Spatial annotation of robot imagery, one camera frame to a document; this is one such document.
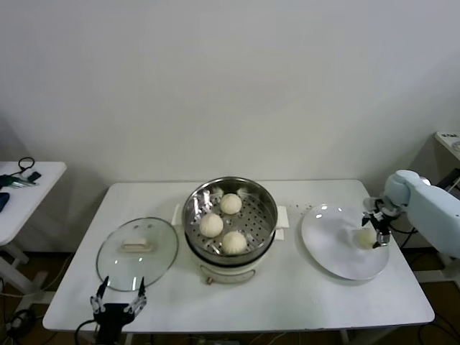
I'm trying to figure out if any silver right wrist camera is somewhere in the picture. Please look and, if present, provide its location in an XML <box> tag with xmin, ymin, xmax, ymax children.
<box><xmin>362</xmin><ymin>196</ymin><xmax>385</xmax><ymax>213</ymax></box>

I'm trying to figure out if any white steamed baozi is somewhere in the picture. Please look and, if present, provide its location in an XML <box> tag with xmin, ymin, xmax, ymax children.
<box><xmin>355</xmin><ymin>228</ymin><xmax>378</xmax><ymax>251</ymax></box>
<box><xmin>218</xmin><ymin>193</ymin><xmax>243</xmax><ymax>216</ymax></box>
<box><xmin>199</xmin><ymin>213</ymin><xmax>224</xmax><ymax>238</ymax></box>
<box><xmin>221</xmin><ymin>231</ymin><xmax>248</xmax><ymax>255</ymax></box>

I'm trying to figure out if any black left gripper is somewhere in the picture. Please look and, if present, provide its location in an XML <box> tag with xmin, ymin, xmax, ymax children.
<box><xmin>89</xmin><ymin>275</ymin><xmax>148</xmax><ymax>345</ymax></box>

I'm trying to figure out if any black floor cable bundle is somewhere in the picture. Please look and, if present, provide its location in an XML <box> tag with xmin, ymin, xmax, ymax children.
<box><xmin>5</xmin><ymin>308</ymin><xmax>37</xmax><ymax>339</ymax></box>

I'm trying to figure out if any stainless steel steamer basket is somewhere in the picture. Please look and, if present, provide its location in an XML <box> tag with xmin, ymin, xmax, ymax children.
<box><xmin>182</xmin><ymin>176</ymin><xmax>280</xmax><ymax>267</ymax></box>

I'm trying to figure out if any white side table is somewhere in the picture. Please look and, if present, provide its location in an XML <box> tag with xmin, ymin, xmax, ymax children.
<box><xmin>0</xmin><ymin>160</ymin><xmax>68</xmax><ymax>285</ymax></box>

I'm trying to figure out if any glass lid white handle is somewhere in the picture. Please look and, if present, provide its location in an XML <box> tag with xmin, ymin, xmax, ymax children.
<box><xmin>96</xmin><ymin>216</ymin><xmax>180</xmax><ymax>293</ymax></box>

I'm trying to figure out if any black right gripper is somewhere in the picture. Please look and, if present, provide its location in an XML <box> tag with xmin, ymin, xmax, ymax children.
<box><xmin>361</xmin><ymin>211</ymin><xmax>393</xmax><ymax>249</ymax></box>

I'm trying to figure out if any green hand tool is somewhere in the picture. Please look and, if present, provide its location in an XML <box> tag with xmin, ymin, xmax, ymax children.
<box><xmin>0</xmin><ymin>173</ymin><xmax>37</xmax><ymax>190</ymax></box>

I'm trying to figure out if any white shelf unit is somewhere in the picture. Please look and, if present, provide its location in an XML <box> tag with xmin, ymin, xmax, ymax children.
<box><xmin>433</xmin><ymin>132</ymin><xmax>460</xmax><ymax>281</ymax></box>

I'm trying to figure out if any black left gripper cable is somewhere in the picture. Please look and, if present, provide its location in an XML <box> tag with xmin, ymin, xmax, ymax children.
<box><xmin>74</xmin><ymin>318</ymin><xmax>100</xmax><ymax>345</ymax></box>

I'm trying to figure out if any black power adapter cable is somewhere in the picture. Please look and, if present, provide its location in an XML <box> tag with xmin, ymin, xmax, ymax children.
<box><xmin>398</xmin><ymin>171</ymin><xmax>460</xmax><ymax>249</ymax></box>

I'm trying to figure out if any white round plate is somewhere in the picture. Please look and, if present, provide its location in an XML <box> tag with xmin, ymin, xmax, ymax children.
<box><xmin>300</xmin><ymin>203</ymin><xmax>391</xmax><ymax>281</ymax></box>

